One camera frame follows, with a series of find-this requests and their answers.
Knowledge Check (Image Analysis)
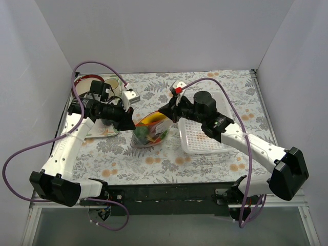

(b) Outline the clear zip top bag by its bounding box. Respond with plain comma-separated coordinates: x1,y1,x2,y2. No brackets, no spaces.
131,117,173,148

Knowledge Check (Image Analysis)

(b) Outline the white plastic mesh basket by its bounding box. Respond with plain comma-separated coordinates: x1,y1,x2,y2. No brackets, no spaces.
178,91,234,156

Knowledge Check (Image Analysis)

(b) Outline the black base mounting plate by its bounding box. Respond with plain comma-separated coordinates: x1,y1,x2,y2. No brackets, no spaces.
95,182,244,216

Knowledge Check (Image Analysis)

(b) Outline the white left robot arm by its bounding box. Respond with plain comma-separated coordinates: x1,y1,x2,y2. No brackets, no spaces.
29,81,140,207

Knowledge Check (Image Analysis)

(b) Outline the fake yellow banana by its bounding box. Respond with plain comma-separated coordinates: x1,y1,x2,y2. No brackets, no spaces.
138,111,166,125

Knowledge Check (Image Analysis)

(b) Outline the floral serving tray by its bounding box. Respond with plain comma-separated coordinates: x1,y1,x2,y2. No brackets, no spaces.
75,74,123,138

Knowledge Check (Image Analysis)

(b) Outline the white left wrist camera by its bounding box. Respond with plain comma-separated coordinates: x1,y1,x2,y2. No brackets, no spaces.
121,89,140,107

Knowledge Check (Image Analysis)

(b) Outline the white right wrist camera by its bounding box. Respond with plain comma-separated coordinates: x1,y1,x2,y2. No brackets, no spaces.
170,81,186,106

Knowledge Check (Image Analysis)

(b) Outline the floral table mat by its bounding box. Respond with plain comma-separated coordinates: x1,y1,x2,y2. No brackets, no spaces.
72,70,275,185

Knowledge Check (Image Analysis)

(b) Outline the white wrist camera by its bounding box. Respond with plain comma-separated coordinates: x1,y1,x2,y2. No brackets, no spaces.
121,89,140,107
170,81,186,106

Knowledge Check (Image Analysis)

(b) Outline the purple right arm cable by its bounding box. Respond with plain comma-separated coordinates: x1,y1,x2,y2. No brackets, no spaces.
179,78,267,229

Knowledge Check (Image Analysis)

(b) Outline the fake green pepper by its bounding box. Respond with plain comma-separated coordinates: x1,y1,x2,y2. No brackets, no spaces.
133,126,149,140

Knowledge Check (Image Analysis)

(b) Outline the cream mug black handle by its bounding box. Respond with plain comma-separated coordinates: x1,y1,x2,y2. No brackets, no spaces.
105,78,121,98

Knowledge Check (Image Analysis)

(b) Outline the aluminium frame rail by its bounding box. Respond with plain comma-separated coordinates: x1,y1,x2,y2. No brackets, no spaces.
29,190,309,209

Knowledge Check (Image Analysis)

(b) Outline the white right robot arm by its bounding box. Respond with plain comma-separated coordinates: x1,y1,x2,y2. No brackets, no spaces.
159,91,309,204

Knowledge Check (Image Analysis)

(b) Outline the red rimmed cream plate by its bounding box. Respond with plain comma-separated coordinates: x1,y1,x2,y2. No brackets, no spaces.
74,74,105,96

